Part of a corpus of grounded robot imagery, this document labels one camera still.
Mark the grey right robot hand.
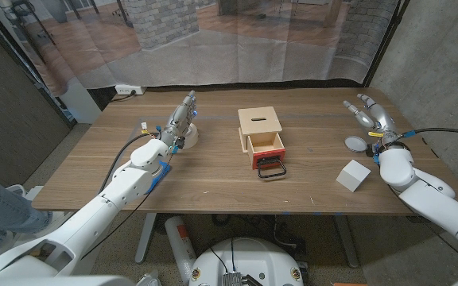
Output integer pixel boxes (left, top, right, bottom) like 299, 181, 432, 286
342, 93, 401, 146

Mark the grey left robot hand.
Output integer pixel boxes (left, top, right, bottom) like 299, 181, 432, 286
159, 90, 198, 149

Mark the silver metal jar lid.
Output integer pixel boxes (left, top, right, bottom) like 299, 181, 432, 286
343, 135, 369, 154

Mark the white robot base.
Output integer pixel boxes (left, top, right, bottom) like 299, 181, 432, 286
188, 237, 305, 286

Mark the white cube block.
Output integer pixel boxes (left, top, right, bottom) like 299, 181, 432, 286
336, 159, 372, 193

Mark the red fronted wooden drawer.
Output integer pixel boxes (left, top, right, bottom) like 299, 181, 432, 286
246, 132, 287, 171

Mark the cream masking tape roll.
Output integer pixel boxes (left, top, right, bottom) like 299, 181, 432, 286
180, 122, 200, 151

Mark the blue flat plastic object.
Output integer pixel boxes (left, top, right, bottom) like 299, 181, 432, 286
146, 160, 172, 195

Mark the white power strip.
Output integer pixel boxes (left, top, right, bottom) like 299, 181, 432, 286
114, 83, 147, 96

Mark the black backdrop stand pole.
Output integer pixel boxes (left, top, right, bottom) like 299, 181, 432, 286
362, 0, 411, 88

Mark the wooden box with slot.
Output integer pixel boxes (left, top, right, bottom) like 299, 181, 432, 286
237, 106, 284, 154

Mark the printed room backdrop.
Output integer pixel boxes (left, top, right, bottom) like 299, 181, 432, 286
0, 0, 401, 96

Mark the white table leg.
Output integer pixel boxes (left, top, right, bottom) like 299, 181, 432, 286
134, 213, 158, 265
333, 214, 360, 269

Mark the white roll with orange label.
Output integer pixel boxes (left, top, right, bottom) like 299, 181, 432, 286
164, 215, 197, 284

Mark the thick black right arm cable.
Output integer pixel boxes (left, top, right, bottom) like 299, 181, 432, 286
402, 126, 458, 140

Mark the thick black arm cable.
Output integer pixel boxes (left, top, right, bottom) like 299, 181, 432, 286
98, 133, 158, 194
402, 126, 458, 140

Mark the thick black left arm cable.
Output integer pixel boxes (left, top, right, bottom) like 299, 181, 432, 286
98, 133, 158, 194

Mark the black drawer handle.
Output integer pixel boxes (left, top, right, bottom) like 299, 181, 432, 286
256, 156, 288, 180

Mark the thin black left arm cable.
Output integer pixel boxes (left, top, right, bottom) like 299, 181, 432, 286
80, 180, 161, 261

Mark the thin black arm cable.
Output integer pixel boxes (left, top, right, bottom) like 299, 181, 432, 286
80, 180, 161, 261
387, 184, 458, 275

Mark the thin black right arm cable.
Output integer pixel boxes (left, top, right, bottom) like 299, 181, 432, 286
387, 184, 458, 275

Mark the dark wood wall panel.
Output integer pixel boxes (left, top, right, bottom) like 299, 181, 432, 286
0, 15, 71, 187

